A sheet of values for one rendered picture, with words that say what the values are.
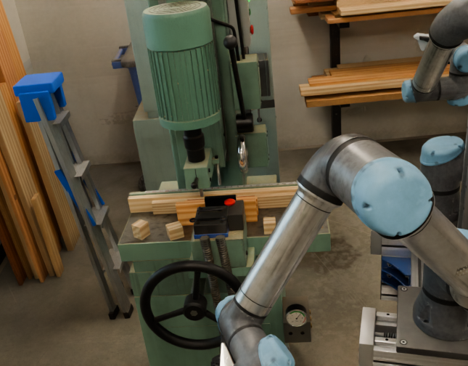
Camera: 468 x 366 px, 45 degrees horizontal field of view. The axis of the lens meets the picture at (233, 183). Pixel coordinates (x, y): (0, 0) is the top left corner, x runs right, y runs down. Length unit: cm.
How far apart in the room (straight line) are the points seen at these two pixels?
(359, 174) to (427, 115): 345
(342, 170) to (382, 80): 276
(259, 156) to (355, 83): 192
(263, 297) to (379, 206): 32
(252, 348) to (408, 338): 45
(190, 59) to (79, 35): 265
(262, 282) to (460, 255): 36
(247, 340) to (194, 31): 77
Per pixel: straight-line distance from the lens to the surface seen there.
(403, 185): 90
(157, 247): 164
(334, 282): 288
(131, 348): 267
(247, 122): 173
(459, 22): 161
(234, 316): 113
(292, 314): 167
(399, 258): 188
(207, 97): 153
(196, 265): 142
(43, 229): 309
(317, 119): 418
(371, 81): 367
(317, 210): 105
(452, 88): 196
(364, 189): 90
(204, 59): 150
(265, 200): 170
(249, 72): 174
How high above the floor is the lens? 177
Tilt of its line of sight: 27 degrees down
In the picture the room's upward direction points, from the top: 6 degrees counter-clockwise
